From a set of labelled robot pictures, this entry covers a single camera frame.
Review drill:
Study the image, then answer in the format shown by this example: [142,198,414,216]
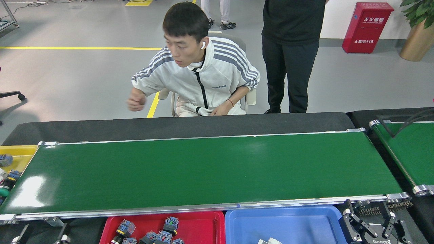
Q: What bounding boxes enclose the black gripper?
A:
[340,203,412,244]

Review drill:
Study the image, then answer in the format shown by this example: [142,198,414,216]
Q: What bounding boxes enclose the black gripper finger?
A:
[11,224,30,244]
[54,223,72,244]

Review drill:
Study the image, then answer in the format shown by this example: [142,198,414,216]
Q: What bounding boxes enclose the yellow plastic tray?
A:
[0,145,38,205]

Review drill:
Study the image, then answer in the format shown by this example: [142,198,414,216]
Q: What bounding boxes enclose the short green conveyor belt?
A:
[369,119,434,197]

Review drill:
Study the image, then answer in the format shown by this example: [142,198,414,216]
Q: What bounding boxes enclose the blue plastic tray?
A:
[225,205,348,244]

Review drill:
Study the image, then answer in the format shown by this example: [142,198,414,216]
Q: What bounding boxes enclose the red plastic tray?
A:
[99,211,226,244]

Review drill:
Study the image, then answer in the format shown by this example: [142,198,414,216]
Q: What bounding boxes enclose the long green conveyor belt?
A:
[0,128,413,226]

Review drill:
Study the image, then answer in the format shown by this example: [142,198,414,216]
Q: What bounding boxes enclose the person's right hand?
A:
[127,93,147,111]

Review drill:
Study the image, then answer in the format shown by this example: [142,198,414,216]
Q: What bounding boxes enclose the person's left hand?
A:
[210,101,234,116]

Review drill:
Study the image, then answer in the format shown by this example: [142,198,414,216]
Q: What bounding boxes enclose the black office chair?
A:
[0,91,26,101]

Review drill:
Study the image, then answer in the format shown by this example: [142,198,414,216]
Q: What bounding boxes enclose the potted plant gold pot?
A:
[399,0,434,62]

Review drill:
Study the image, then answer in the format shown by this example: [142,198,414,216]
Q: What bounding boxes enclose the red fire extinguisher box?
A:
[342,2,395,54]

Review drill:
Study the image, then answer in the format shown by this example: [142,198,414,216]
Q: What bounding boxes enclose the person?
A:
[127,2,261,117]
[201,0,237,30]
[262,0,329,114]

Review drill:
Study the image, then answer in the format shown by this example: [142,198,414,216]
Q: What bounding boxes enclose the metal cart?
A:
[0,0,19,32]

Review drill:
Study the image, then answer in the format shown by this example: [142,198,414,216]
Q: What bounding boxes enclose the grey office chair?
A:
[158,30,257,117]

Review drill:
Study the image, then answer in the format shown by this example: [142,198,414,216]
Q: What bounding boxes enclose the black drive chain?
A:
[356,200,413,217]

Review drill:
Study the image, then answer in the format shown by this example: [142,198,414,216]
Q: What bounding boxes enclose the black cable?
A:
[376,108,434,138]

